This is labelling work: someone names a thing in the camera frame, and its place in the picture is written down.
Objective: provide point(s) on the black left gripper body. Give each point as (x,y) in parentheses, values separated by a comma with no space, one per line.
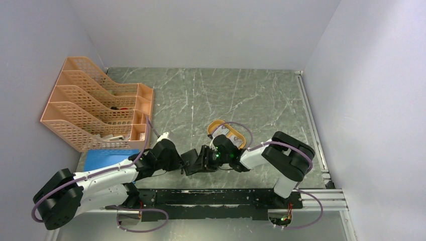
(171,164)

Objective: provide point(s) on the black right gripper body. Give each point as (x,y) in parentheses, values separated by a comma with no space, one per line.
(217,158)

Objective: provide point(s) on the black leather card holder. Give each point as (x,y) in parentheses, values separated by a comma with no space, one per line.
(189,159)

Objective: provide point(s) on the orange oval tray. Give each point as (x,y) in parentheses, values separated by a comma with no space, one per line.
(219,122)

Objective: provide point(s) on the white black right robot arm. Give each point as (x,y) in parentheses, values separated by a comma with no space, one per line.
(291,157)

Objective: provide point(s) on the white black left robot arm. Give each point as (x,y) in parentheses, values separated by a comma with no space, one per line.
(67,195)

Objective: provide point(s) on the orange mesh file organizer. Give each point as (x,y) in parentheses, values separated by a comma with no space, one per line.
(89,111)

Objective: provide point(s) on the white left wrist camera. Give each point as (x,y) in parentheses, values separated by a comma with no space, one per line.
(164,136)

